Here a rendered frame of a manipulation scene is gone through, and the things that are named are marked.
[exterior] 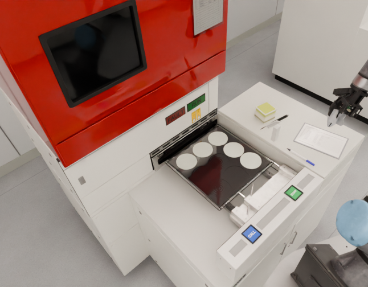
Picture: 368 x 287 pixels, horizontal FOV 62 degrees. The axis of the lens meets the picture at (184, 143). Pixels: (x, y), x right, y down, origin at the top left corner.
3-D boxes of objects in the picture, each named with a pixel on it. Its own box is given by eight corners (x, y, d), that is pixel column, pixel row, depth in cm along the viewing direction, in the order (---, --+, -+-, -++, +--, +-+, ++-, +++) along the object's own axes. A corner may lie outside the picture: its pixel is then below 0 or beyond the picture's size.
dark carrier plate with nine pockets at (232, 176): (168, 162, 148) (167, 160, 147) (217, 126, 162) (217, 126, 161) (219, 206, 129) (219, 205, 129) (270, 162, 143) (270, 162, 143)
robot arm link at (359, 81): (354, 70, 123) (371, 76, 125) (347, 80, 126) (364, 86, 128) (363, 78, 117) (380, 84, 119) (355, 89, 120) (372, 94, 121)
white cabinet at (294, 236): (151, 260, 206) (127, 193, 146) (245, 179, 246) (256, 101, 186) (219, 343, 171) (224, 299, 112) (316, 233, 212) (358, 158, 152)
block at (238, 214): (230, 214, 128) (231, 210, 126) (236, 209, 129) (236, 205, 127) (245, 226, 124) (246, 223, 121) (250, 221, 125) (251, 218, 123)
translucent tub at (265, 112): (253, 116, 155) (254, 106, 150) (265, 111, 157) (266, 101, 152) (263, 124, 151) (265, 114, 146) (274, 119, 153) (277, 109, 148)
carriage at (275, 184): (229, 218, 130) (229, 215, 128) (281, 171, 145) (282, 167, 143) (243, 231, 125) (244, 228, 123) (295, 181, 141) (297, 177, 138)
